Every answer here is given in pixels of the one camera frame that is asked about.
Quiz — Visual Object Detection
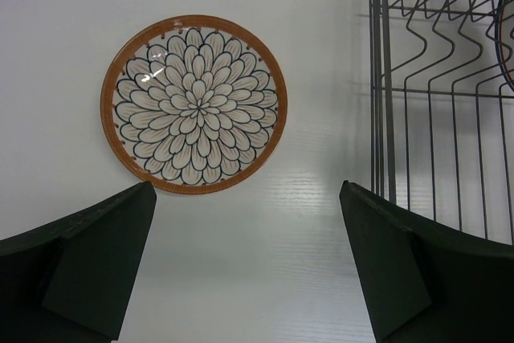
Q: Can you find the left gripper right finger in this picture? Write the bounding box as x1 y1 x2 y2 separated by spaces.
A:
340 181 513 342

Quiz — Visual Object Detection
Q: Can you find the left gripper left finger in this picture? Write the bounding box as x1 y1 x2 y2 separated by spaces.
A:
1 182 157 342

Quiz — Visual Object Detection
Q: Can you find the brown-rimmed flower plate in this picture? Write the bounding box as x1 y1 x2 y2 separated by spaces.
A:
100 14 288 195

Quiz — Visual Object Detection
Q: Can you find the orange sunburst plate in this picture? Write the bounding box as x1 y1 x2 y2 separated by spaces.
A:
494 0 513 89

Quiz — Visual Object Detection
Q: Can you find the grey wire dish rack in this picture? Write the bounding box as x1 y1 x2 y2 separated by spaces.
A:
369 0 513 244

